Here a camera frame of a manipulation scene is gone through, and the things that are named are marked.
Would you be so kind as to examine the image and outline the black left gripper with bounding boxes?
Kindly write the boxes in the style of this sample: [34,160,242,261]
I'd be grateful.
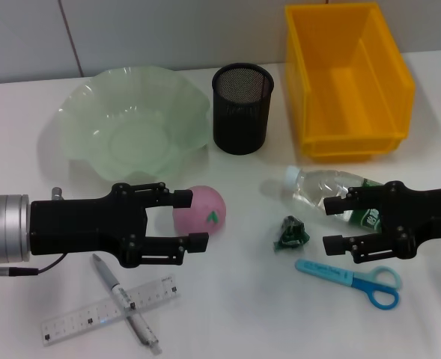
[28,182,210,269]

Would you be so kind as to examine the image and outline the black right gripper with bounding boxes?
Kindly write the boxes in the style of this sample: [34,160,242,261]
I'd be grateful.
[323,181,441,262]

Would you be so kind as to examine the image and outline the pink toy peach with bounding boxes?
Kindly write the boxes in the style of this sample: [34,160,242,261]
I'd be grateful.
[172,185,228,237]

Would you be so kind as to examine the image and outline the clear water bottle green label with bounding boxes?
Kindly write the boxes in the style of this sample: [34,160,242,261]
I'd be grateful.
[282,165,388,229]

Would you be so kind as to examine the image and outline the green plastic wrapper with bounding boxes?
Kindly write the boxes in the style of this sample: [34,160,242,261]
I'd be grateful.
[273,215,310,254]

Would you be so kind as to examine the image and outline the blue scissors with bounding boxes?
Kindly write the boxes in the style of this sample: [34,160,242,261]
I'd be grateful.
[294,258,404,311]

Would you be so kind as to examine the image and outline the grey pen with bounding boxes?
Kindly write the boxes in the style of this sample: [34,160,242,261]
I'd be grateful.
[91,253,163,355]

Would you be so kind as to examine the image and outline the green glass fruit plate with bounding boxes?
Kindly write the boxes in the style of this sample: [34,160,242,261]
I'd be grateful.
[57,66,212,184]

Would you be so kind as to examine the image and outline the black mesh pen holder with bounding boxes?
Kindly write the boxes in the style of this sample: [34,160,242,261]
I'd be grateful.
[211,62,276,156]

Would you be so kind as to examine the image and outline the transparent plastic ruler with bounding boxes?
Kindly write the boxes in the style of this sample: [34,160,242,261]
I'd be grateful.
[41,274,180,347]

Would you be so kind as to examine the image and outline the yellow plastic bin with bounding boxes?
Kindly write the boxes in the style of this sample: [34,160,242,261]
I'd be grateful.
[284,2,416,164]

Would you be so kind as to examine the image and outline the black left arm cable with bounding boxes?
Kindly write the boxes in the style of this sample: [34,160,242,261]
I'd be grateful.
[0,185,68,282]

